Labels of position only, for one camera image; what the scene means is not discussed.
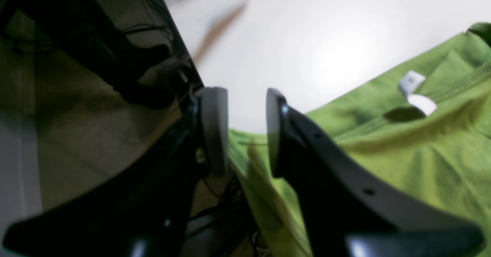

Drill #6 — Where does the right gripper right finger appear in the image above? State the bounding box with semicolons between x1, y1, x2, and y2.
266;89;486;257

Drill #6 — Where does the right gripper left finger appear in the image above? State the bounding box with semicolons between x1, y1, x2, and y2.
2;87;228;257

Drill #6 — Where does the green T-shirt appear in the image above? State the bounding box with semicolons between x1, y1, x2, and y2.
229;23;490;257

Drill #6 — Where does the white garment label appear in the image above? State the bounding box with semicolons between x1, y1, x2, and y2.
398;71;437;117

